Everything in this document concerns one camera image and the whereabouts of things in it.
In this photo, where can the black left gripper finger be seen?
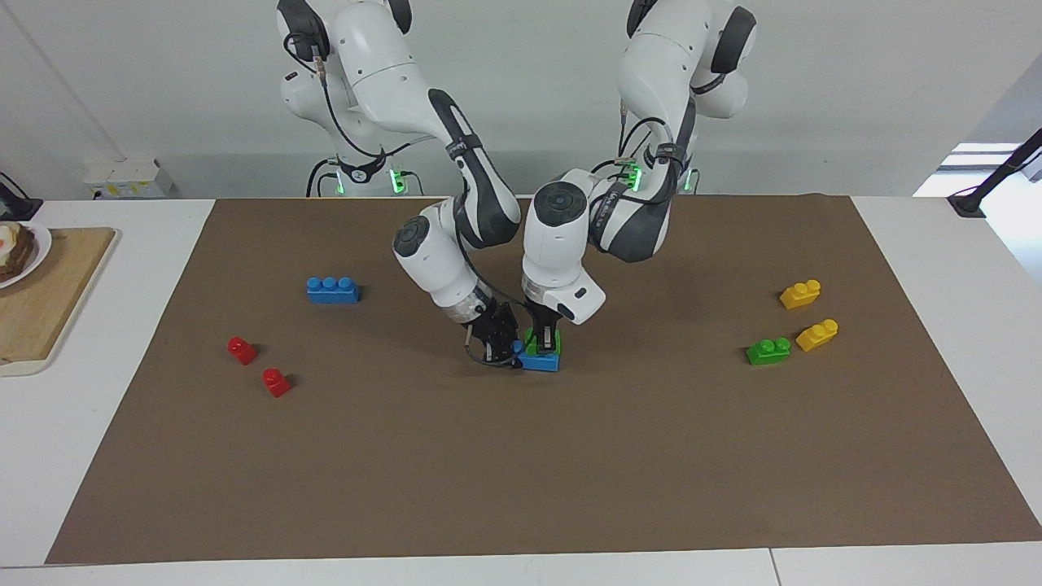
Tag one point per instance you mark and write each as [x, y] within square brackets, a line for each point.
[539, 340]

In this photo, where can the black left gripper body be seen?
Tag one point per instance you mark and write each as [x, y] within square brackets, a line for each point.
[541, 319]

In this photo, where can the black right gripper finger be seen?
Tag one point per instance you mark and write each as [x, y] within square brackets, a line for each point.
[501, 348]
[514, 321]

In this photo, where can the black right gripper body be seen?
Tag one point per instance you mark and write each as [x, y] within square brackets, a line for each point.
[491, 320]

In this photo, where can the green two-stud toy brick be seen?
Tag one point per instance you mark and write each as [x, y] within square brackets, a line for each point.
[531, 348]
[767, 353]

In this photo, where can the blue three-stud toy brick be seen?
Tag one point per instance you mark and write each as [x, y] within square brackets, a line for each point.
[541, 363]
[333, 293]

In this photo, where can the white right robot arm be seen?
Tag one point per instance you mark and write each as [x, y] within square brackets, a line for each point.
[383, 65]

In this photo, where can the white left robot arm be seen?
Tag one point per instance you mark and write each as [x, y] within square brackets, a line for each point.
[553, 244]

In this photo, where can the brown paper table mat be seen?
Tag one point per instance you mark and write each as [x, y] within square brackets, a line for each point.
[651, 456]

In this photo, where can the red one-stud toy brick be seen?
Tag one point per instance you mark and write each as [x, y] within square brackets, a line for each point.
[276, 383]
[242, 352]

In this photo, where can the yellow two-stud toy brick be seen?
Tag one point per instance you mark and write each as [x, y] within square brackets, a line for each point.
[816, 337]
[800, 296]

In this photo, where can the wooden cutting board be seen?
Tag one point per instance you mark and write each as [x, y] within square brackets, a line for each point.
[57, 301]

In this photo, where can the white plate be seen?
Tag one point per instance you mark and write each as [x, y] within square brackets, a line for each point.
[39, 252]

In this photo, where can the toast with egg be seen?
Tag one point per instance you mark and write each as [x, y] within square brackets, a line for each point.
[15, 248]

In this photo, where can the white wall socket box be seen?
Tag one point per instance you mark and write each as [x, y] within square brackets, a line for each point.
[126, 179]

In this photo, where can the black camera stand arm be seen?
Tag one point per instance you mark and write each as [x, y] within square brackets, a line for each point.
[989, 183]

